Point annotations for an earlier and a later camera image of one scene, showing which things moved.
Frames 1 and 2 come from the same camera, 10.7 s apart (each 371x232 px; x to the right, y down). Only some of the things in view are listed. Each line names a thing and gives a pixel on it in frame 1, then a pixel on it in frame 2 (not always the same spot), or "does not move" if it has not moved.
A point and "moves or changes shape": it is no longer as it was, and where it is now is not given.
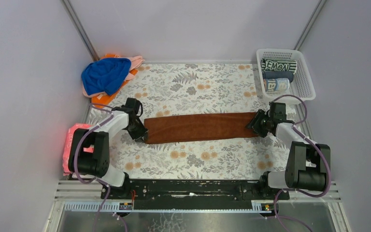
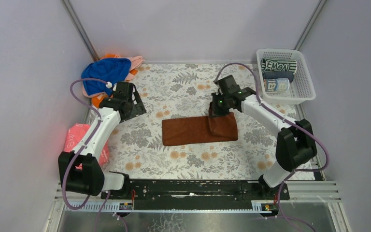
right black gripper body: [258, 122] → [216, 108]
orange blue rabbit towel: [278, 84] does not move
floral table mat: [170, 89] does not move
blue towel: [106, 75] does not move
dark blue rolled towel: [268, 75] does not move
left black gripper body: [137, 128] → [135, 104]
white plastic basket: [302, 86] does not move
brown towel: [184, 130] moves or changes shape
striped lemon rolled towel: [276, 65] does not move
